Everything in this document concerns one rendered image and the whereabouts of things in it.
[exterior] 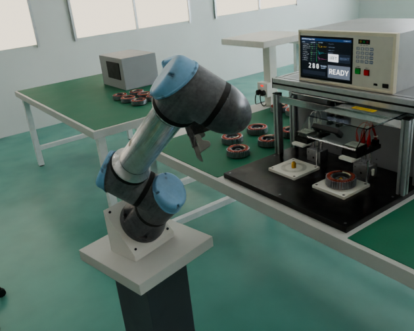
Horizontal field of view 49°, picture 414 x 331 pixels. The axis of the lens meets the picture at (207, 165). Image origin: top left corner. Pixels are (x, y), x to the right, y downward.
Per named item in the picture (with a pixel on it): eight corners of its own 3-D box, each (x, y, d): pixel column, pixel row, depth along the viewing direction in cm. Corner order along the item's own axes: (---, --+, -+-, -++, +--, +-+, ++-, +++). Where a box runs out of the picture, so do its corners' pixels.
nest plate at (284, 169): (294, 180, 180) (294, 177, 180) (268, 170, 192) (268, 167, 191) (319, 169, 188) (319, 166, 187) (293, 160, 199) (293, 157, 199)
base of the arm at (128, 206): (142, 251, 143) (155, 240, 136) (110, 217, 143) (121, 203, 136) (171, 225, 153) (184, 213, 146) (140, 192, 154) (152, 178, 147)
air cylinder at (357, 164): (368, 180, 174) (369, 167, 172) (352, 175, 180) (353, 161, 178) (376, 176, 177) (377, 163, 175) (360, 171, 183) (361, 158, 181)
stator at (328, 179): (341, 193, 164) (341, 184, 162) (319, 183, 173) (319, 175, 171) (363, 184, 169) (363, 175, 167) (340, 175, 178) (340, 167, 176)
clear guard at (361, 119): (354, 151, 141) (355, 133, 138) (298, 135, 159) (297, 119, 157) (414, 125, 157) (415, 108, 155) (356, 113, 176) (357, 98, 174)
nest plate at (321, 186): (344, 199, 161) (344, 196, 161) (311, 187, 173) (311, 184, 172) (370, 186, 169) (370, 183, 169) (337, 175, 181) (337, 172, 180)
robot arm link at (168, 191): (165, 232, 139) (185, 213, 129) (126, 212, 135) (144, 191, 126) (175, 201, 147) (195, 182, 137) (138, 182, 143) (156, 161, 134)
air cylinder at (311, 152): (320, 163, 193) (320, 152, 191) (306, 159, 199) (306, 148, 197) (328, 160, 195) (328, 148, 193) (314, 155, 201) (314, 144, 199)
